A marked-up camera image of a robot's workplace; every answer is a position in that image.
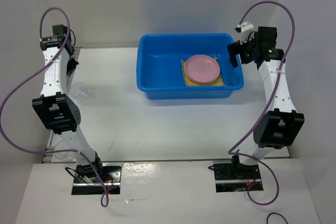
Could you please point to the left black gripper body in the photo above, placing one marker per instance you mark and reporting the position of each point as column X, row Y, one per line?
column 71, row 65

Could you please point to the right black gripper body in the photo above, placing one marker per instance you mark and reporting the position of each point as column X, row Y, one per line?
column 247, row 50

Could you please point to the clear plastic cup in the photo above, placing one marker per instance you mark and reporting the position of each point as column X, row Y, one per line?
column 80, row 93
column 63, row 156

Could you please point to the bamboo woven mat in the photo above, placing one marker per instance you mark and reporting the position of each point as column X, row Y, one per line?
column 220, row 82

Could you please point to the pink plastic plate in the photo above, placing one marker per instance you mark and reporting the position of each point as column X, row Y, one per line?
column 202, row 68

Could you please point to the beige bear plate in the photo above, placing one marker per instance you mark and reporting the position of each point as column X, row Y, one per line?
column 189, row 82

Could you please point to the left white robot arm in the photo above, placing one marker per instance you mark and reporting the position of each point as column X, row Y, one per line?
column 56, row 109

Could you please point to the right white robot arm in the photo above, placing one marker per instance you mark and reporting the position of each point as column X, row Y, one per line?
column 281, row 123

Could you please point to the blue plastic bin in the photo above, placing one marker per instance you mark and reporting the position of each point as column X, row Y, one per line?
column 159, row 66

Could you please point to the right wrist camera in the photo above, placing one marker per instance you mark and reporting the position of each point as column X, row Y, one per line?
column 244, row 29

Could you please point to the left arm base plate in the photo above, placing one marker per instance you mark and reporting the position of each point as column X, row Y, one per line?
column 111, row 176

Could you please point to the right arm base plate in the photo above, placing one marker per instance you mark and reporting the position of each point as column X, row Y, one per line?
column 228, row 179

